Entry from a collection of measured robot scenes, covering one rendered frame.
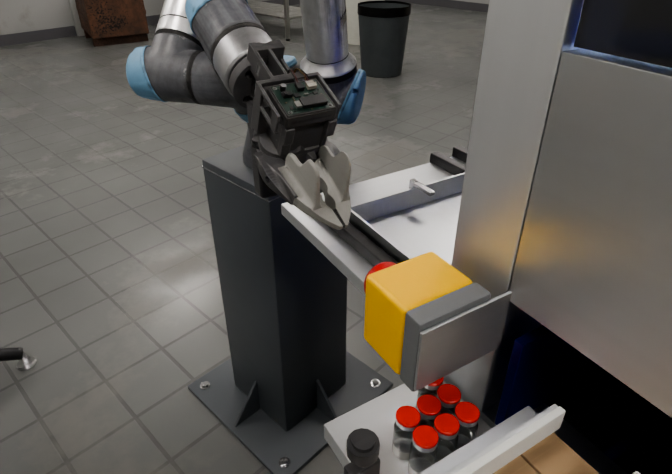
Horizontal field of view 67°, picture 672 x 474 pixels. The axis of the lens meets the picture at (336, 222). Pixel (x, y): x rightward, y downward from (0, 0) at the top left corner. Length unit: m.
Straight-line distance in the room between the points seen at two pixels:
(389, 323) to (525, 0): 0.25
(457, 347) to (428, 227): 0.38
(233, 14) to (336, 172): 0.23
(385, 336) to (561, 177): 0.18
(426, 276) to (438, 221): 0.38
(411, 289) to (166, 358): 1.52
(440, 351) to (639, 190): 0.18
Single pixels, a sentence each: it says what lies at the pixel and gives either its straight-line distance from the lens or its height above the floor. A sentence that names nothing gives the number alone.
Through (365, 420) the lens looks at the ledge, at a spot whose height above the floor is 0.88.
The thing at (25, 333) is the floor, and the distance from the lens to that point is 2.17.
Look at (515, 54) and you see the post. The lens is 0.38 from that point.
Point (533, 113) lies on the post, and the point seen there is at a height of 1.17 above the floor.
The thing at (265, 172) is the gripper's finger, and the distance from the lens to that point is 0.52.
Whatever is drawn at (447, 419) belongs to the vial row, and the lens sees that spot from 0.46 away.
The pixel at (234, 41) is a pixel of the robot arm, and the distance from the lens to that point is 0.60.
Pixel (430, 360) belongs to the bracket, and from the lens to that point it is 0.40.
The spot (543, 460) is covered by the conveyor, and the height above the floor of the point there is 0.93.
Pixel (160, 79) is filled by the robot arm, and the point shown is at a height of 1.09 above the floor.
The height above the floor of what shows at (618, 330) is 1.05.
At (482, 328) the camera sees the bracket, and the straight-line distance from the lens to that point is 0.43.
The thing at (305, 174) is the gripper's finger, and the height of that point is 1.07.
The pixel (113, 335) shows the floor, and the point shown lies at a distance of 2.02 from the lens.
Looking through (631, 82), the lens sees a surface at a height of 1.20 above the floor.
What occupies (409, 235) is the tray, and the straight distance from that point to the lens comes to 0.75.
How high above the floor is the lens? 1.28
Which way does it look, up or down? 31 degrees down
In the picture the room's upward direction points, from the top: straight up
